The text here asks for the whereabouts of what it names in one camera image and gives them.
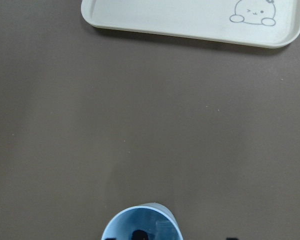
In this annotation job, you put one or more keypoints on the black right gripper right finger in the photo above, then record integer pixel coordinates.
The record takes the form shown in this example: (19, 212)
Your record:
(231, 238)

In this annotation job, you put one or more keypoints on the dark cherries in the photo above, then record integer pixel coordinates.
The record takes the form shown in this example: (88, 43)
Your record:
(139, 235)

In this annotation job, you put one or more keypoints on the light blue plastic cup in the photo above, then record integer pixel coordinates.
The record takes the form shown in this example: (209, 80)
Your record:
(154, 218)

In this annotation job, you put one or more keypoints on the cream rabbit serving tray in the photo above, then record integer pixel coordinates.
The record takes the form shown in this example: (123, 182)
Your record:
(259, 23)

